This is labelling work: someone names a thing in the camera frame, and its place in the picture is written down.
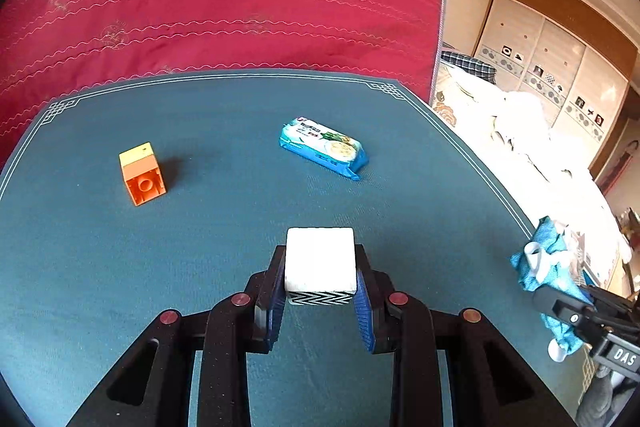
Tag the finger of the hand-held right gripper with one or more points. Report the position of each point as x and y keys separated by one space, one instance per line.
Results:
x=612 y=307
x=562 y=309

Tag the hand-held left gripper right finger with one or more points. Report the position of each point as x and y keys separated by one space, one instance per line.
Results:
x=362 y=317

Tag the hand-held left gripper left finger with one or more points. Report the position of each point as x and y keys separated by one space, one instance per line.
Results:
x=274 y=322

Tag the blue wrapper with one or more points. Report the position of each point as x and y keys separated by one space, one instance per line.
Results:
x=545 y=267

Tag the white block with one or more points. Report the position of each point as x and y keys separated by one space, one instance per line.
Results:
x=320 y=262

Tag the person's right hand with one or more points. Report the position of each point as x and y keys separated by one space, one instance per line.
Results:
x=597 y=397

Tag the cluttered side table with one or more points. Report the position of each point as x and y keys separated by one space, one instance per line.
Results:
x=631 y=227

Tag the teal table mat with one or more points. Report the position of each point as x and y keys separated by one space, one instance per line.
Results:
x=200 y=232

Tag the brown wooden door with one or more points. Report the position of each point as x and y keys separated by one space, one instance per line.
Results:
x=617 y=147

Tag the large blue snack packet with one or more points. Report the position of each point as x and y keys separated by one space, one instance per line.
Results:
x=325 y=147

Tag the bed with floral sheet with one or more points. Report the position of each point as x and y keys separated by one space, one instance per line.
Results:
x=500 y=147

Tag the orange toy block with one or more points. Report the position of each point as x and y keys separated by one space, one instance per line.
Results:
x=145 y=184

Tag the sliding door wardrobe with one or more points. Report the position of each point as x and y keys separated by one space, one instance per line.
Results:
x=550 y=52

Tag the plaid pillow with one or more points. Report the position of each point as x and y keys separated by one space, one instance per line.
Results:
x=470 y=64

